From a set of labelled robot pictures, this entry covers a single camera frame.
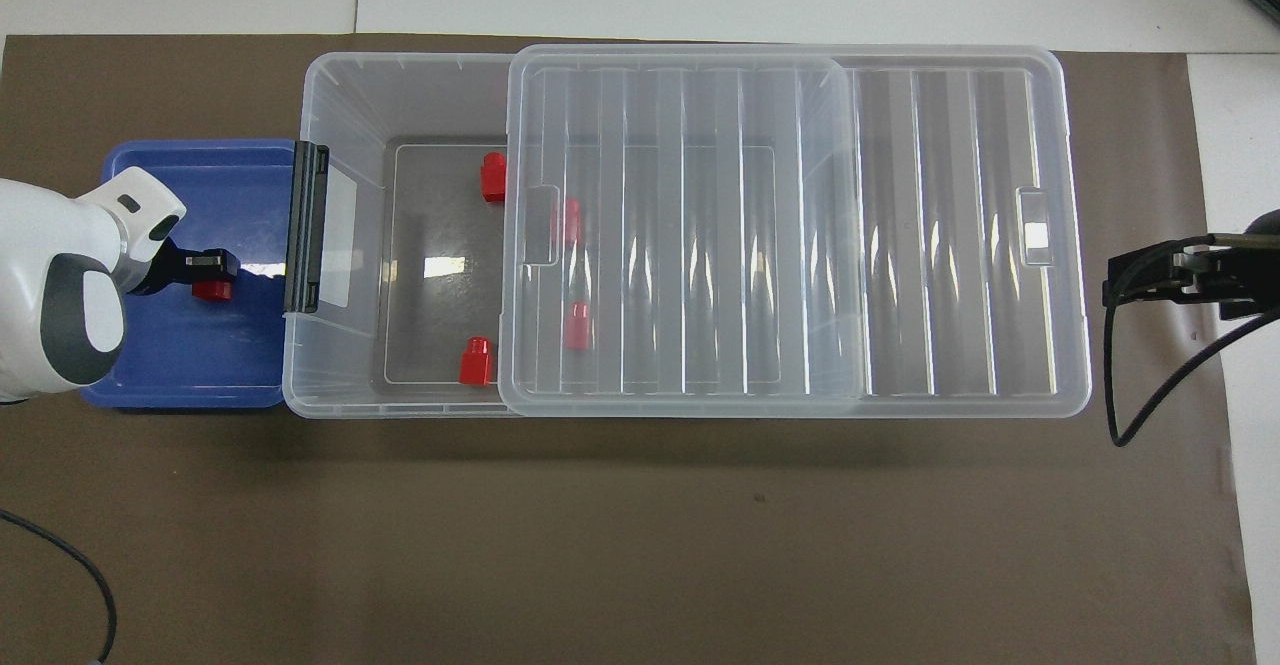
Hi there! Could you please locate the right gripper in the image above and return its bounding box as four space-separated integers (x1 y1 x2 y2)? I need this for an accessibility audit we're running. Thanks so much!
1215 208 1280 322

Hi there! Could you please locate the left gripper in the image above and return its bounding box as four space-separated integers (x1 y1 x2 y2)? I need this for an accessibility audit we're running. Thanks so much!
124 240 193 297

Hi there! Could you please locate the black box latch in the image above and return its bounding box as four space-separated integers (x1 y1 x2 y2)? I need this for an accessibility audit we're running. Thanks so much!
283 141 331 315

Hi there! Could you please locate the clear plastic storage box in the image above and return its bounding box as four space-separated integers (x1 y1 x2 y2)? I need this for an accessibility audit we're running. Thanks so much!
282 50 867 420

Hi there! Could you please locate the clear plastic box lid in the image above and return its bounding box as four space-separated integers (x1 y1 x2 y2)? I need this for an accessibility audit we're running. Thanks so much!
496 43 1094 420

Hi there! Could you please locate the blue plastic tray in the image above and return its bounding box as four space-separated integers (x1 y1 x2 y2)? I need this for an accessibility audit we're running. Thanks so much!
79 138 302 411

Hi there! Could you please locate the black cable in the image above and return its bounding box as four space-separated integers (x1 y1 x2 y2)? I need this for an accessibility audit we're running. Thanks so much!
1102 233 1280 448

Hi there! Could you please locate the grey cable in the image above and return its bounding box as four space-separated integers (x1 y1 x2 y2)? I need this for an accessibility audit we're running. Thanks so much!
0 509 118 665

